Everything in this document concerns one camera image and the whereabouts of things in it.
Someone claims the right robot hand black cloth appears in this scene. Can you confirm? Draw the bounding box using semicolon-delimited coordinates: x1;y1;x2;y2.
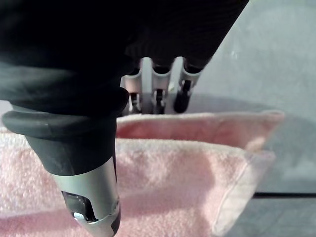
0;0;250;237

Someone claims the pink towel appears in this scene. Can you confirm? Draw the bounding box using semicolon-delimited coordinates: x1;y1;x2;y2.
0;110;285;237

